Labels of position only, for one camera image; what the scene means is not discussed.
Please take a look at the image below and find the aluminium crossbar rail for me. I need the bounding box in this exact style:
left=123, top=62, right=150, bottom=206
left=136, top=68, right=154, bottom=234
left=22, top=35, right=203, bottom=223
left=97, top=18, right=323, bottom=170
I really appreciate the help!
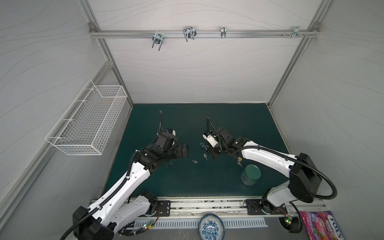
left=90, top=29, right=321, bottom=39

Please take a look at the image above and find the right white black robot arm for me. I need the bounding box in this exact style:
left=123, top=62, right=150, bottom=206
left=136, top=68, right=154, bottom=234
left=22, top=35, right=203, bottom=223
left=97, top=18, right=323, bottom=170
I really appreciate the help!
left=203, top=118, right=338, bottom=212

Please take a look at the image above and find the pink Fox's candy bag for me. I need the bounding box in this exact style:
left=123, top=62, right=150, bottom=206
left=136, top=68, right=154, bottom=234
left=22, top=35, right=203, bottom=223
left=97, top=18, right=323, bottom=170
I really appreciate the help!
left=300, top=211, right=345, bottom=240

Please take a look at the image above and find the metal U-bolt clamp middle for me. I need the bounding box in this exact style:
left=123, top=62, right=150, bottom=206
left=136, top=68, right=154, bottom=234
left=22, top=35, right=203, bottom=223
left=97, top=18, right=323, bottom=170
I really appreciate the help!
left=183, top=27, right=197, bottom=42

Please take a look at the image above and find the white vented cable duct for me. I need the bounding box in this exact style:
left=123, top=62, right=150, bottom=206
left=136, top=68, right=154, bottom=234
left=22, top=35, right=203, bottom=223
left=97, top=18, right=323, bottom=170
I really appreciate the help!
left=127, top=217, right=268, bottom=231

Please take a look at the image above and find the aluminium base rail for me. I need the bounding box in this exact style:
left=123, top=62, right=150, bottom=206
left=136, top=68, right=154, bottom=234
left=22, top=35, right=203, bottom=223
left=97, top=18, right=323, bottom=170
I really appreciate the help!
left=89, top=195, right=328, bottom=221

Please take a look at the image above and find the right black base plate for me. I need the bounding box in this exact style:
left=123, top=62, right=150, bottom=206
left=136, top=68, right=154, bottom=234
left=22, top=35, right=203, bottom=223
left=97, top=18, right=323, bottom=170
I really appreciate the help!
left=243, top=199, right=288, bottom=216

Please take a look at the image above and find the green table mat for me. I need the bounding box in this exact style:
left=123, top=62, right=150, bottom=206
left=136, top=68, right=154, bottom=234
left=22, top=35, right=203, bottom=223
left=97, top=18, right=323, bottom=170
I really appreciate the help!
left=106, top=104, right=287, bottom=197

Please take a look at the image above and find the blue white patterned plate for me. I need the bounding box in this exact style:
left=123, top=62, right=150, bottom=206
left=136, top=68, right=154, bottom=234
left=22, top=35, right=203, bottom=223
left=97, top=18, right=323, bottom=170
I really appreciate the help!
left=198, top=214, right=225, bottom=240

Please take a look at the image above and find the green lidded jar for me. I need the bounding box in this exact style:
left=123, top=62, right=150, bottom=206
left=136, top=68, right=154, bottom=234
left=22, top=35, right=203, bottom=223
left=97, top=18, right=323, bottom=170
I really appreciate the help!
left=241, top=165, right=262, bottom=186

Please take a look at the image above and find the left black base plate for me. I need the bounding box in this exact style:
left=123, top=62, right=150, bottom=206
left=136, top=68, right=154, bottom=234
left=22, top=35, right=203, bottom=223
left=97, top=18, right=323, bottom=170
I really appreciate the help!
left=144, top=201, right=171, bottom=217

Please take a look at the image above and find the white wire basket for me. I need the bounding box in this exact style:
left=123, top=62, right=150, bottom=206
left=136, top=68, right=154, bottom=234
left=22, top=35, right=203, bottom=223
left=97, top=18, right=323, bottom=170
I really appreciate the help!
left=45, top=80, right=127, bottom=156

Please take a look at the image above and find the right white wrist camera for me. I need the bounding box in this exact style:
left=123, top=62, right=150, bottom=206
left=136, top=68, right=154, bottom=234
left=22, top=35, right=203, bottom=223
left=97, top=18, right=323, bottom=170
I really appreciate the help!
left=203, top=133, right=218, bottom=148

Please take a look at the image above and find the metal U-bolt clamp left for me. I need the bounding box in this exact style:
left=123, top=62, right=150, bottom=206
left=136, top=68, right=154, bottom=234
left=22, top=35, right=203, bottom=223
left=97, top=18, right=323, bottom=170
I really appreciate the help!
left=152, top=33, right=164, bottom=51

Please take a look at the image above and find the brass padlock with keys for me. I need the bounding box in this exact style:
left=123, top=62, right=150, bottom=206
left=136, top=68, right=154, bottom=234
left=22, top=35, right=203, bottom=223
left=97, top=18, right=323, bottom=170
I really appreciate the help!
left=237, top=158, right=243, bottom=167

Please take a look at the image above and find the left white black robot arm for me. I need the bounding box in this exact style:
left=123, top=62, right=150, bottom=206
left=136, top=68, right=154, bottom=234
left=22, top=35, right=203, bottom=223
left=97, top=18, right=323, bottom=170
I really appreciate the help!
left=61, top=122, right=189, bottom=240

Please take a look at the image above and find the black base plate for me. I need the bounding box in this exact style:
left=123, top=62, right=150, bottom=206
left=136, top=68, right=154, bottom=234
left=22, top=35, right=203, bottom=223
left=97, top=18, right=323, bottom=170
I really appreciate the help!
left=243, top=199, right=288, bottom=216
left=144, top=201, right=171, bottom=217

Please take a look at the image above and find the metal bolt clamp right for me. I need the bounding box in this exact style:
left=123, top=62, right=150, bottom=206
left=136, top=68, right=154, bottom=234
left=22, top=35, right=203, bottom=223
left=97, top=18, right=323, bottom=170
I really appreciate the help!
left=282, top=27, right=309, bottom=39

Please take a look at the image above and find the small metal bracket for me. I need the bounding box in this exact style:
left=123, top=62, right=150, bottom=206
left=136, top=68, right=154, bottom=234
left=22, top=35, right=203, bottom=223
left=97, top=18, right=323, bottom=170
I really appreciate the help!
left=221, top=27, right=227, bottom=39

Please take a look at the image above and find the metal u-bolt clamp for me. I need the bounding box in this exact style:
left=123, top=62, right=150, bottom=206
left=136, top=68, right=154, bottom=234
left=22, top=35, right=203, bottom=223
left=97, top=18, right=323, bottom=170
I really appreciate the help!
left=152, top=33, right=164, bottom=51
left=183, top=27, right=197, bottom=42

